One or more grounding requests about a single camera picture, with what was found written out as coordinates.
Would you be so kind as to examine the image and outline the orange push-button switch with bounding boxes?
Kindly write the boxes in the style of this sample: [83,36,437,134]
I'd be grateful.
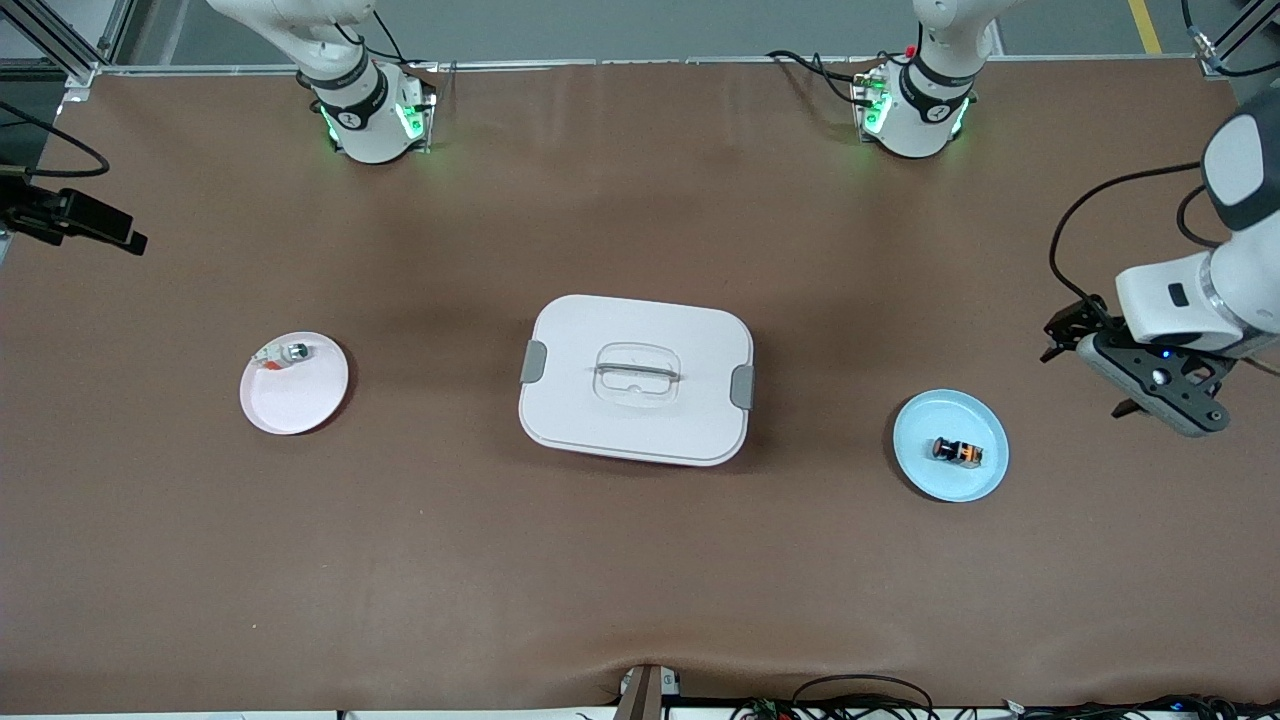
[930,436,986,469]

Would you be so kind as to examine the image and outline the white lidded storage box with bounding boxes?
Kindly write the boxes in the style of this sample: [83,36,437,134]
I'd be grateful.
[517,294,756,468]

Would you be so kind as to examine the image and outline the light blue round plate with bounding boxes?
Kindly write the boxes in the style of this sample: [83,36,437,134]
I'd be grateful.
[892,389,1010,503]

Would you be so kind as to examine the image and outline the pink round plate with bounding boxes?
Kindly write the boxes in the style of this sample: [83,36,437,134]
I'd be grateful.
[239,331,350,436]

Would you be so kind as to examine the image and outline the brown table mat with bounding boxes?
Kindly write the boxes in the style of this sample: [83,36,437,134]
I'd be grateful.
[0,58,1280,713]

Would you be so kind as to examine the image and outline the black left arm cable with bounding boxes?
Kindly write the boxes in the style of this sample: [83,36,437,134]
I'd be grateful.
[1047,160,1280,381]

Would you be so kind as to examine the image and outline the aluminium frame post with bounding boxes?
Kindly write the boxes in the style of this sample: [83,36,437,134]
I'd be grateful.
[0,0,136,101]
[1185,0,1280,79]

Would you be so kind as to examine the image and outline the silver white switch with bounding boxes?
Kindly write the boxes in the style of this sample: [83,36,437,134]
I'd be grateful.
[252,341,311,373]

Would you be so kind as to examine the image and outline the black cable bundle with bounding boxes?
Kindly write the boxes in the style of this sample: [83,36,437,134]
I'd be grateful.
[1000,693,1280,720]

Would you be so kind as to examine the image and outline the black base cable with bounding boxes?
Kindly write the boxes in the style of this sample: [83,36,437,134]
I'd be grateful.
[765,48,881,109]
[370,8,441,101]

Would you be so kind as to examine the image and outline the black cable loop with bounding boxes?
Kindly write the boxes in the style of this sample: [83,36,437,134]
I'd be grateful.
[790,675,936,720]

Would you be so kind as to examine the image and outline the aluminium table edge rail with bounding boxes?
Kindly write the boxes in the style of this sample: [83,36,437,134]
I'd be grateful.
[100,56,1216,76]

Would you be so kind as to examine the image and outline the brown camera mount post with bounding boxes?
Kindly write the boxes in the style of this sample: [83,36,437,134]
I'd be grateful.
[612,663,683,720]

